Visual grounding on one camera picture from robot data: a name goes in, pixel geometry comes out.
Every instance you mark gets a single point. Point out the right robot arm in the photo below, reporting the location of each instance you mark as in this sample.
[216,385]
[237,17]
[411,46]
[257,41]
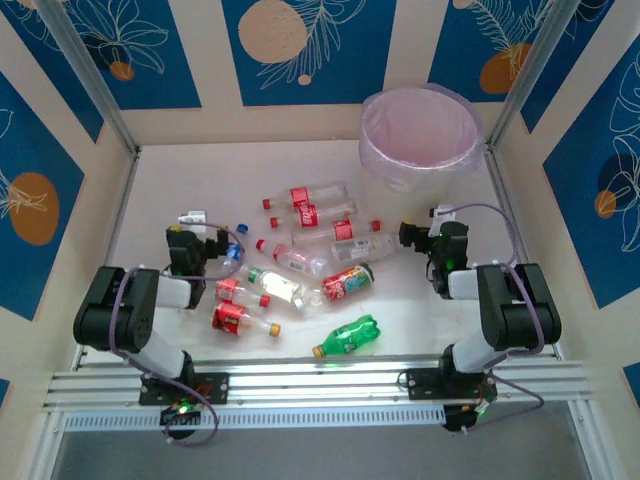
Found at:
[520,310]

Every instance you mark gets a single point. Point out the green bottle orange cap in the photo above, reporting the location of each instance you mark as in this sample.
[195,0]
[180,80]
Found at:
[350,337]

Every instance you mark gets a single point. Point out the clear bottle green cap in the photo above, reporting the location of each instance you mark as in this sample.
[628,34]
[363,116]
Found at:
[277,285]

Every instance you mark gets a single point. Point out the clear bottle white label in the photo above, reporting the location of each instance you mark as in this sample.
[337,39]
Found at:
[357,248]

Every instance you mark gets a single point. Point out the aluminium frame leg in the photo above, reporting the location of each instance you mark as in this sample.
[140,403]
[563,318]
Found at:
[47,450]
[590,450]

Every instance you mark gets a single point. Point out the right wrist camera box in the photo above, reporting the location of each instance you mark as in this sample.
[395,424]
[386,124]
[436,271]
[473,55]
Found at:
[444,212]

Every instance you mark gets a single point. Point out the red label bottle orange cap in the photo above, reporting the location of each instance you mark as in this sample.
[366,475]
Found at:
[230,320]

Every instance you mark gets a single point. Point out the white plastic bin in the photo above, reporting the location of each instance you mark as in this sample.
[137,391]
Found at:
[395,205]

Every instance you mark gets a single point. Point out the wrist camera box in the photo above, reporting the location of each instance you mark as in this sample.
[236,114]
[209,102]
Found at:
[192,217]
[444,212]

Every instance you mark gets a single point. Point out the black controller board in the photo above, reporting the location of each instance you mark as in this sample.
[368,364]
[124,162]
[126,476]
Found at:
[460,417]
[180,415]

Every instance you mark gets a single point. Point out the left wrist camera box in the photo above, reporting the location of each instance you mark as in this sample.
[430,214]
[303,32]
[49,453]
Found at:
[192,217]

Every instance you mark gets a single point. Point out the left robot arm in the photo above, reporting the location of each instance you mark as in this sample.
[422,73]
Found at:
[125,310]

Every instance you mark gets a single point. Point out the clear cola bottle red cap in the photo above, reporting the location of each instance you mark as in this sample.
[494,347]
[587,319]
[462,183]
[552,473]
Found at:
[300,196]
[342,230]
[307,216]

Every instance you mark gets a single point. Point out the small red label bottle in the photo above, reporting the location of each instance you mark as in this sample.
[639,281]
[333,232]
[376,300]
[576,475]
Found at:
[230,290]

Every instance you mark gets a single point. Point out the clear bottle pink label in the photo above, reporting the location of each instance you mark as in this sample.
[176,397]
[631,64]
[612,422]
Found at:
[295,260]

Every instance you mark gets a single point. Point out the clear bottle blue cap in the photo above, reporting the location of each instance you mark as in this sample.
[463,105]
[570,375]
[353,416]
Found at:
[232,255]

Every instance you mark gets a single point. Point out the aluminium frame post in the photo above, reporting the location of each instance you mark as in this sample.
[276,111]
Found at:
[83,65]
[536,65]

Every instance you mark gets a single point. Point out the aluminium mounting rail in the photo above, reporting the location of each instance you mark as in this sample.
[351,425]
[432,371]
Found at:
[320,385]

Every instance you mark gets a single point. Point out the red label bottle green cap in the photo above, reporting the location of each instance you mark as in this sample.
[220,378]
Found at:
[342,285]

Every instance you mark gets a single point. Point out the aluminium table side rail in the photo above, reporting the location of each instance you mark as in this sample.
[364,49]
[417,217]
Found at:
[112,240]
[499,175]

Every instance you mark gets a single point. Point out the white trash bin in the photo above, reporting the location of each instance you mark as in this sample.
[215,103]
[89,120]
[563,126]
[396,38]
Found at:
[380,170]

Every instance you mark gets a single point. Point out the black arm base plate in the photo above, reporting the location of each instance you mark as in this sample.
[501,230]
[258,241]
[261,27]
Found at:
[215,387]
[420,385]

